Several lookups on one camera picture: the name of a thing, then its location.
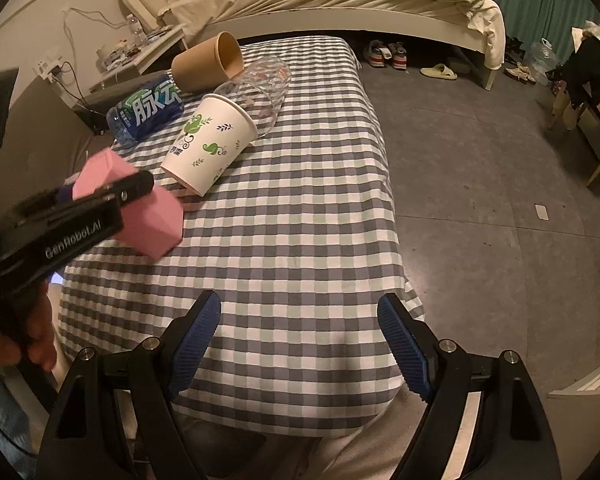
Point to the pink hexagonal cup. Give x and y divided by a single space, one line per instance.
153 224

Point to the white bed frame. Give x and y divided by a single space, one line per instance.
152 13

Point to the chair with clothes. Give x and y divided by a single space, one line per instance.
577 100

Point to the dark grey sofa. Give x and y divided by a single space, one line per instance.
46 143

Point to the grey checked tablecloth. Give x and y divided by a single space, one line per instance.
298 239

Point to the person's left hand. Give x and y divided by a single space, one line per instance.
32 338

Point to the white bedside table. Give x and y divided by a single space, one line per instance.
148 58

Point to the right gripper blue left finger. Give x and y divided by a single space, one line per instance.
189 337

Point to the brown kraft paper cup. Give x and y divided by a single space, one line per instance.
207 65

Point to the clear plastic cup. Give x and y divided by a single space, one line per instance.
260 90

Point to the white paper scrap on floor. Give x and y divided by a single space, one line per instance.
541 212

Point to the beige bed sheet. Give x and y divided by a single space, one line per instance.
477 25

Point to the blue labelled water bottle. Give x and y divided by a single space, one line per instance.
144 111

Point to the green slipper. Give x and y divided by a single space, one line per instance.
439 71

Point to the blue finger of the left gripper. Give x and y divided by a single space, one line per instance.
57 204

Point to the large clear water jug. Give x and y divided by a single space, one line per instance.
541 59

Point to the wall power strip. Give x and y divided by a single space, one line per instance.
48 66

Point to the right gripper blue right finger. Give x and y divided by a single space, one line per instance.
410 343

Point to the pair of sneakers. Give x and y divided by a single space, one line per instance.
379 55

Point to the white paper cup green print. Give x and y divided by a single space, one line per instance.
208 144

